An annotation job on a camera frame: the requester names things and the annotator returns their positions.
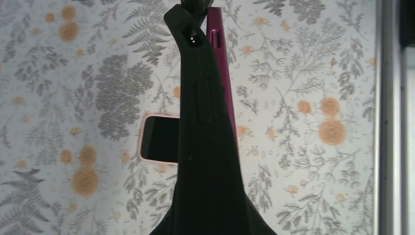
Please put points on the black phone case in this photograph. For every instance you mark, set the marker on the black phone case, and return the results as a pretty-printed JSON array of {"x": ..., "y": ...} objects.
[{"x": 209, "y": 196}]

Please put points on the magenta phone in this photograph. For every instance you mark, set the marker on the magenta phone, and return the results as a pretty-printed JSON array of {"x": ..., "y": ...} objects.
[{"x": 216, "y": 36}]

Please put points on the floral patterned table mat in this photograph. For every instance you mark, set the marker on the floral patterned table mat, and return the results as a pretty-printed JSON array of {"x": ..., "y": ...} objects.
[{"x": 78, "y": 77}]

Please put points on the aluminium rail frame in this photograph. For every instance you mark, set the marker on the aluminium rail frame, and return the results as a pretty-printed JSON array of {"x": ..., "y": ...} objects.
[{"x": 391, "y": 174}]

